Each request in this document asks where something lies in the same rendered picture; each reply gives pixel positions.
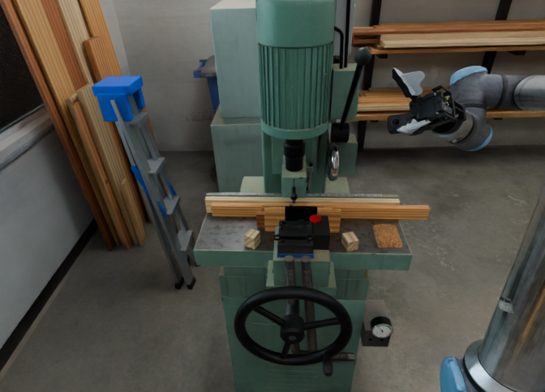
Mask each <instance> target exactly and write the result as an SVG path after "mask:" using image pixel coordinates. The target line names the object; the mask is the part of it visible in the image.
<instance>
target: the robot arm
mask: <svg viewBox="0 0 545 392"><path fill-rule="evenodd" d="M392 73H393V79H394V80H395V81H396V82H397V85H398V86H399V87H400V88H401V90H402V92H403V94H404V95H405V97H410V99H411V100H412V101H410V103H409V106H410V112H409V113H404V114H393V115H389V116H388V131H389V133H390V134H398V133H401V134H404V135H408V136H416V135H419V134H422V133H423V132H424V131H427V130H431V132H432V133H433V135H435V136H436V137H438V138H440V139H442V140H444V141H447V142H449V143H450V144H453V145H455V146H457V147H458V148H459V149H462V150H466V151H476V150H479V149H481V148H483V147H484V146H485V145H487V143H488V142H489V141H490V139H491V136H492V129H491V126H490V124H489V123H487V109H504V110H525V111H542V112H545V75H488V71H487V69H486V68H485V67H481V66H472V67H466V68H463V69H461V70H459V71H456V72H455V73H454V74H453V75H452V77H451V79H450V86H449V89H450V91H449V90H447V89H446V88H445V87H443V86H442V85H440V86H438V87H435V88H433V89H432V91H433V92H432V93H428V94H427V95H425V96H424V97H422V96H421V93H422V92H423V89H422V87H421V85H420V83H421V82H422V80H423V79H424V78H425V74H424V72H423V71H414V72H410V73H406V74H403V73H401V72H400V71H399V70H398V69H396V68H395V67H394V68H393V69H392ZM440 89H443V90H445V91H446V92H445V93H442V92H437V90H440ZM447 96H449V97H448V100H447ZM440 367H441V370H440V392H545V182H544V184H543V188H542V190H541V192H540V194H539V198H538V200H537V202H536V205H535V207H534V211H533V213H532V215H531V217H530V221H529V223H528V226H527V228H526V231H525V234H524V236H523V238H522V241H521V244H520V246H519V249H518V251H517V255H516V256H515V259H514V261H513V265H512V267H511V269H510V271H509V275H508V277H507V280H506V282H505V284H504V288H503V290H502V292H501V295H500V298H499V300H498V303H497V305H496V309H495V311H494V313H493V315H492V318H491V321H490V324H489V326H488V328H487V332H486V333H485V336H484V338H483V339H480V340H477V341H475V342H472V343H471V344H470V345H469V346H468V347H467V349H466V353H465V354H464V357H463V359H461V358H455V357H453V356H452V357H446V358H444V359H443V361H442V363H441V366H440Z"/></svg>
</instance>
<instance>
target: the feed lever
mask: <svg viewBox="0 0 545 392"><path fill-rule="evenodd" d="M354 60H355V62H356V63H357V66H356V69H355V73H354V78H353V80H352V84H351V86H350V91H349V95H348V97H347V101H346V104H345V109H344V112H343V115H342V118H341V122H340V123H332V126H331V141H332V142H347V141H348V140H349V135H350V126H349V124H348V123H346V122H345V121H346V119H347V116H348V113H349V111H350V106H351V103H352V101H353V98H354V94H355V90H356V88H357V85H358V81H359V78H360V75H361V72H362V69H363V65H366V64H368V63H369V62H370V60H371V51H370V50H369V49H368V48H366V47H362V48H359V49H358V50H357V51H356V52H355V54H354Z"/></svg>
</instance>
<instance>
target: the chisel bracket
mask: <svg viewBox="0 0 545 392"><path fill-rule="evenodd" d="M307 182H308V178H307V163H306V155H304V157H303V168H302V169H301V170H299V171H290V170H287V169H286V168H285V155H283V162H282V174H281V196H282V197H283V198H290V195H291V194H292V187H296V194H297V195H298V198H306V197H307Z"/></svg>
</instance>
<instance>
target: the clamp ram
mask: <svg viewBox="0 0 545 392"><path fill-rule="evenodd" d="M317 210H318V209H317V206H285V221H310V216H311V215H317Z"/></svg>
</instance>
